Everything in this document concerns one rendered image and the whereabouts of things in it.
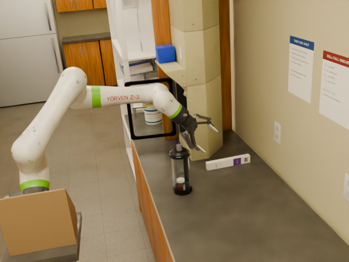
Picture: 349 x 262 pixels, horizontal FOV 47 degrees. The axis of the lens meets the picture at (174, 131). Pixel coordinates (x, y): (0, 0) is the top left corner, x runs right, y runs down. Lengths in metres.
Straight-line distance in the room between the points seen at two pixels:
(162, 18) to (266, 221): 1.35
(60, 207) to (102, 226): 1.85
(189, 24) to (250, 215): 1.03
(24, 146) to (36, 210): 0.28
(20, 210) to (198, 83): 1.14
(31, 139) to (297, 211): 1.24
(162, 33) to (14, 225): 1.41
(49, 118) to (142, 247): 1.76
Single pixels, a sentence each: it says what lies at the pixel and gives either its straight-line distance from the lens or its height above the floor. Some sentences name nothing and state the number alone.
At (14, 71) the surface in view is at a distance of 7.23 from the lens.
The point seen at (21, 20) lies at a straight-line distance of 7.07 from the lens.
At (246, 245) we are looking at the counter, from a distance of 1.77.
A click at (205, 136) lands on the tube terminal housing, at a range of 2.38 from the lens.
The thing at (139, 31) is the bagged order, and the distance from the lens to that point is 3.48.
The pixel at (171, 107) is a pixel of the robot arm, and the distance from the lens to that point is 1.98.
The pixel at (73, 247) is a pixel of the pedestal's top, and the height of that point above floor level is 0.94.
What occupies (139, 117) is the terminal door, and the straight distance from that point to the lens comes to 2.61.
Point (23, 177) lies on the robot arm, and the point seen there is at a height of 1.23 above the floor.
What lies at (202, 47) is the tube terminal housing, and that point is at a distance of 2.23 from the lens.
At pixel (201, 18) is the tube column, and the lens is 2.20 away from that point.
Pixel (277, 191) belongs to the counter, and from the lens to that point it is 2.12.
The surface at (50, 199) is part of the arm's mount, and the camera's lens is 1.76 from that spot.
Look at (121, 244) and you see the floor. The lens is 3.37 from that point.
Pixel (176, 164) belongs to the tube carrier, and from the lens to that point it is 2.01.
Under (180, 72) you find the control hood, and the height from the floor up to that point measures 1.50.
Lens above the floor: 2.05
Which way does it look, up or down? 23 degrees down
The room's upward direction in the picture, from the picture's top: 5 degrees counter-clockwise
